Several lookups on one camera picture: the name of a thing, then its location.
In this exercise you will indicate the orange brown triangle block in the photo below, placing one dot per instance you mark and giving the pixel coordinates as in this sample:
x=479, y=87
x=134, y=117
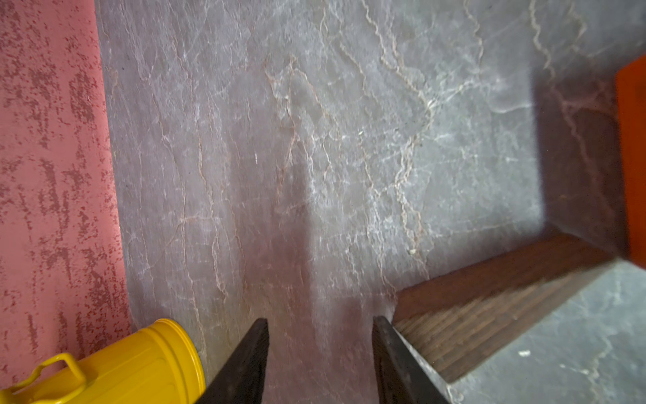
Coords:
x=458, y=320

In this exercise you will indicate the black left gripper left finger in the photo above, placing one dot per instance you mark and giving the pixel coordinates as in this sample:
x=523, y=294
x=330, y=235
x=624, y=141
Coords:
x=242, y=378

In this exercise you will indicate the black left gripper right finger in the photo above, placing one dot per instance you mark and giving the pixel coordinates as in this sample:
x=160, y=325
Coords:
x=400, y=379

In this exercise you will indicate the yellow metal pencil bucket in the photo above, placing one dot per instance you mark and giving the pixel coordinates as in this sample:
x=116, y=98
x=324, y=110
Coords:
x=157, y=364

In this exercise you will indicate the orange rectangular block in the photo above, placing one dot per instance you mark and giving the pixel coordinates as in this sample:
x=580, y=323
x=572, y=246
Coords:
x=631, y=116

